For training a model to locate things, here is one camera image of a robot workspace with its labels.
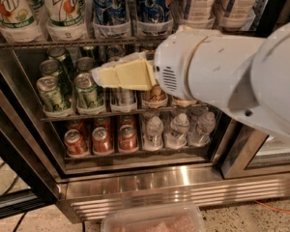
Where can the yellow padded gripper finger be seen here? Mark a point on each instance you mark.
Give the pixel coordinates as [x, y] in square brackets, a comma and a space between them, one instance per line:
[134, 75]

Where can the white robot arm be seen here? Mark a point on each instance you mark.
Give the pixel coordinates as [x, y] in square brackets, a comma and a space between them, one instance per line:
[247, 78]

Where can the gold can front left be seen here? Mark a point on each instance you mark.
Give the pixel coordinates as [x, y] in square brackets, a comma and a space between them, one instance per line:
[156, 94]

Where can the silver can front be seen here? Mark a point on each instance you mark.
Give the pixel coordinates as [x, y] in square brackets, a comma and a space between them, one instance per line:
[123, 97]

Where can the green can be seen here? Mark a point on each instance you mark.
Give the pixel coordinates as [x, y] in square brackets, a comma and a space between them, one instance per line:
[85, 64]
[87, 91]
[53, 67]
[51, 94]

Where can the red can front right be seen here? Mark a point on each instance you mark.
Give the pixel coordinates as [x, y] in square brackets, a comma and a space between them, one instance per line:
[127, 138]

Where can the red can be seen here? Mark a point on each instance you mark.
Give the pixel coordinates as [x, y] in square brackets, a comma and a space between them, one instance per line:
[127, 138]
[76, 146]
[102, 142]

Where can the red can front middle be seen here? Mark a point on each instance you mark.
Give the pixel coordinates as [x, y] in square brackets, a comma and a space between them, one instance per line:
[102, 142]

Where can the stainless steel fridge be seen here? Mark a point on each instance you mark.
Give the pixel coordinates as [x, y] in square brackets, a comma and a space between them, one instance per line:
[238, 164]

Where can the green can middle left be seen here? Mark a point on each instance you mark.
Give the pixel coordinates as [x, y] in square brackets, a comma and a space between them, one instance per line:
[53, 67]

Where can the green can front left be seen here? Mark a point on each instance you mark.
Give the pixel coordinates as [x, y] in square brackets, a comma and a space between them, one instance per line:
[51, 94]

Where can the red can front left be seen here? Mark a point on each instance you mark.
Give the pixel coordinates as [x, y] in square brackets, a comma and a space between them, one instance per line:
[76, 146]

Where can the white can right inner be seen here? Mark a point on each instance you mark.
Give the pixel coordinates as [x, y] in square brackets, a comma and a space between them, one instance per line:
[196, 9]

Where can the white can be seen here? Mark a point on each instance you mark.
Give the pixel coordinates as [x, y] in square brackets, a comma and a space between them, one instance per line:
[196, 9]
[237, 2]

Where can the white can far right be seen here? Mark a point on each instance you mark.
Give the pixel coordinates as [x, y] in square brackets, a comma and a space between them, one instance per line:
[237, 2]

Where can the water bottle left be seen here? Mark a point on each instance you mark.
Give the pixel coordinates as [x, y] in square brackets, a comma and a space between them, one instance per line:
[153, 134]

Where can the water bottle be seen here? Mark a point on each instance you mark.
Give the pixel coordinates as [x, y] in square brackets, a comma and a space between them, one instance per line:
[153, 134]
[176, 137]
[200, 136]

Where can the water bottle middle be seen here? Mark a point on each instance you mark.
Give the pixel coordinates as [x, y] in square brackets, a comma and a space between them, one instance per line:
[176, 137]

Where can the water bottle right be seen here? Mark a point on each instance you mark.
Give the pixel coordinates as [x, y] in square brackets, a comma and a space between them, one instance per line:
[200, 136]

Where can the clear plastic food container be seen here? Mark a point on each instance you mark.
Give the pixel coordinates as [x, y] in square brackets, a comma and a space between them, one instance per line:
[176, 217]

